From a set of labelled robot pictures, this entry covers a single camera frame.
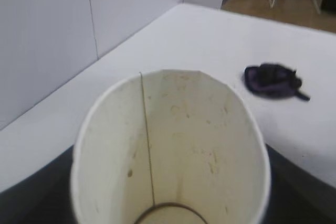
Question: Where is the dark purple black cloth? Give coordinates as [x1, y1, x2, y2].
[243, 62, 311, 102]

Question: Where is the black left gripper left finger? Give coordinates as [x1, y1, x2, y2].
[0, 149, 77, 224]

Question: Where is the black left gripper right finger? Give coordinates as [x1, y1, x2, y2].
[265, 142, 336, 224]

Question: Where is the white paper coffee cup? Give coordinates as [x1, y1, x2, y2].
[70, 69, 271, 224]

